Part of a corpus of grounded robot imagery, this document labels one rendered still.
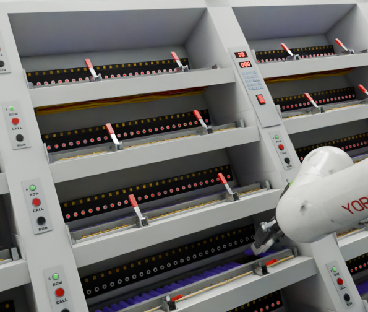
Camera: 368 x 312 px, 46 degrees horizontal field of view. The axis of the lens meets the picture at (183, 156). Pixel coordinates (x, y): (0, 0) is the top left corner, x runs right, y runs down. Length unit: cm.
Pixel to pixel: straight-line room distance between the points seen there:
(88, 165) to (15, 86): 26
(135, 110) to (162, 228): 47
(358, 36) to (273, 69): 56
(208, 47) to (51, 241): 82
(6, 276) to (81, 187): 37
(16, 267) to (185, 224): 40
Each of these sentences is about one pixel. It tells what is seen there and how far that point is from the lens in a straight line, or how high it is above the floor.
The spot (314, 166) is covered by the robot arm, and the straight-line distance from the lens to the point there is 90.
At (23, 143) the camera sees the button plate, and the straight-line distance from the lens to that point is 106.
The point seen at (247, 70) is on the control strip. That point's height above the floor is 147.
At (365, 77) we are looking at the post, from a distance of 192.
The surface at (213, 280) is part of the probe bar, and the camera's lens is 114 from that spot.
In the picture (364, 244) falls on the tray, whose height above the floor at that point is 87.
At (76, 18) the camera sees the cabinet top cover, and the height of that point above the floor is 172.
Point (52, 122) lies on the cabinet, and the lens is 132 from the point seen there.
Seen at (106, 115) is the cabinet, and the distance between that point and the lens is 136.
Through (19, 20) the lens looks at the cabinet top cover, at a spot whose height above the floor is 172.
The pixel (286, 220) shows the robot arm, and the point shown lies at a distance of 83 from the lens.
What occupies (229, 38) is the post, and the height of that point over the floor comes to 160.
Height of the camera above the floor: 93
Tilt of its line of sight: 16 degrees up
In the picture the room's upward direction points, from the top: 20 degrees counter-clockwise
